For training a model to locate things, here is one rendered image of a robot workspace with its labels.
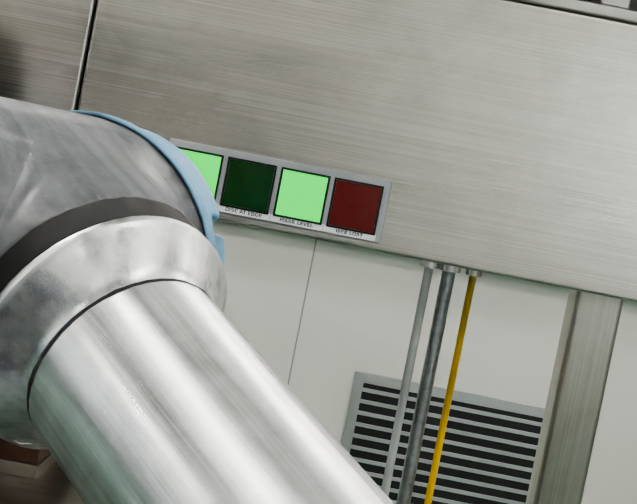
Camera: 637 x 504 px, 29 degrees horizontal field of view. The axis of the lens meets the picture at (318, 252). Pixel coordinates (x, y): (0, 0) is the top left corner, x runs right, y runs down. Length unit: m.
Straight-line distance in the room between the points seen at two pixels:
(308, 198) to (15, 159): 0.90
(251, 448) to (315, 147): 0.99
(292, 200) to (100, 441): 0.96
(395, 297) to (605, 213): 2.35
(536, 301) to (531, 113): 2.39
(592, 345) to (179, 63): 0.61
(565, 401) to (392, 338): 2.18
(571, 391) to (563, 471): 0.10
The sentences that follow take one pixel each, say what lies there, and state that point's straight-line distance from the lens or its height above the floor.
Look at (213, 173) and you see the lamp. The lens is 1.39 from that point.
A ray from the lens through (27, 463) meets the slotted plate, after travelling 1.14.
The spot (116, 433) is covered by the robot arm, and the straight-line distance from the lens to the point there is 0.44.
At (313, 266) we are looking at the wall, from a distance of 3.73.
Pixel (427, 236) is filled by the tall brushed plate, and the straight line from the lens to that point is 1.39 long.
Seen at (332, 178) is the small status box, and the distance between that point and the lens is 1.39.
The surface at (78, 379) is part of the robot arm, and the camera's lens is 0.46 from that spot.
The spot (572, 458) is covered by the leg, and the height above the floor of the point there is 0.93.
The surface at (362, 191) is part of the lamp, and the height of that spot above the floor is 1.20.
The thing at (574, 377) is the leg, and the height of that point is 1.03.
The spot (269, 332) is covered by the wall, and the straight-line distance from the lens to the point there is 3.75.
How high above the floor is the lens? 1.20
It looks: 3 degrees down
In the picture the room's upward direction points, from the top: 11 degrees clockwise
